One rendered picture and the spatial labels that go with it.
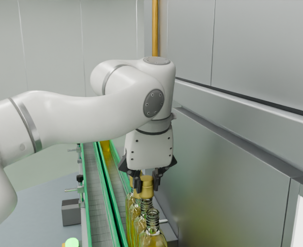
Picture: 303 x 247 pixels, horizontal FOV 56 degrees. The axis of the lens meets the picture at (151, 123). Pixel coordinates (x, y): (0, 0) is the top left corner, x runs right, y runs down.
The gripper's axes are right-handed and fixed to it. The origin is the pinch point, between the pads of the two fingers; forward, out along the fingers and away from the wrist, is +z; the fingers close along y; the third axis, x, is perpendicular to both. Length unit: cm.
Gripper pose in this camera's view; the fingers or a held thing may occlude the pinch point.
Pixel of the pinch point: (146, 182)
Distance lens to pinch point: 66.5
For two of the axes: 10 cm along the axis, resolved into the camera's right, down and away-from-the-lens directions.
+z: -0.7, 8.7, 4.8
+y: -9.6, 0.7, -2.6
